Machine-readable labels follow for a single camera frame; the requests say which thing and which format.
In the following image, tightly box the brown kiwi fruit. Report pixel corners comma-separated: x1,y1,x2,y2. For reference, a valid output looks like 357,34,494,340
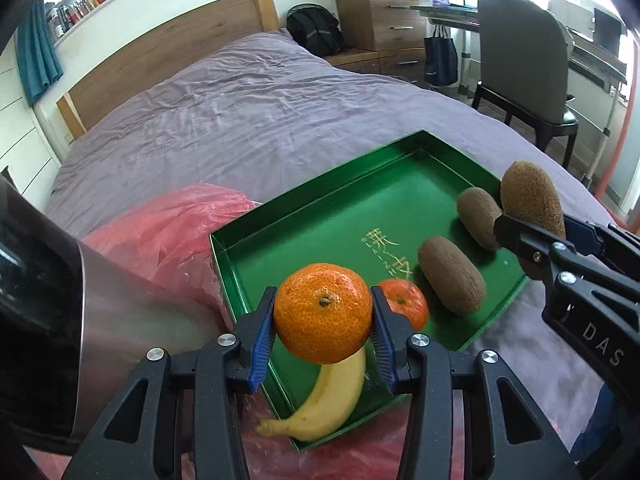
500,160,565,238

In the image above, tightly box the mandarin orange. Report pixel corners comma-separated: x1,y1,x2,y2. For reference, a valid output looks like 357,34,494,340
273,263,372,365
378,278,430,332

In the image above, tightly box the brown kiwi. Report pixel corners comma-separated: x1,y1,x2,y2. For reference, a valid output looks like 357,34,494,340
457,188,502,252
418,236,487,315

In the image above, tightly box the yellow banana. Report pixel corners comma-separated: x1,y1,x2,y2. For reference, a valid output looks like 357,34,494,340
255,348,367,442

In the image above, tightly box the steel thermos jug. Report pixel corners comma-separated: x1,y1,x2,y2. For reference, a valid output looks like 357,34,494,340
1,181,224,455

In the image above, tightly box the green tray box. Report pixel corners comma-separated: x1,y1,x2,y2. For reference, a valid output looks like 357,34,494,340
208,129,532,453

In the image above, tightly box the glass top desk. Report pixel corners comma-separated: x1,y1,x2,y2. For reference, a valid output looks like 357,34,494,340
410,4,627,186

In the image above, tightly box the pink plastic sheet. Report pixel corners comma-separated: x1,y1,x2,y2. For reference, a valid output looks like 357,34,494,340
82,183,409,479

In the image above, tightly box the grey office chair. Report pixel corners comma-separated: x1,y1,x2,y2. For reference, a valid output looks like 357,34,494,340
472,0,579,168

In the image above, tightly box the dark blue tote bag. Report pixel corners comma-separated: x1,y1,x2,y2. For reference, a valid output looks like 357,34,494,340
424,25,458,87

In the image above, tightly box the wooden drawer cabinet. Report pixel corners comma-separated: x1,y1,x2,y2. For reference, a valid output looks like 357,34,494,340
326,0,427,88

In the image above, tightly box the black backpack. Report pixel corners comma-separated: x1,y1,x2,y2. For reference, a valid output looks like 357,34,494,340
286,3,346,58

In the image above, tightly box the wooden headboard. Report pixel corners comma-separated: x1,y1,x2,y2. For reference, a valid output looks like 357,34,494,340
56,0,280,139

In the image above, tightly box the teal left curtain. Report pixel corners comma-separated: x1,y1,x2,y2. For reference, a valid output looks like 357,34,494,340
16,0,63,107

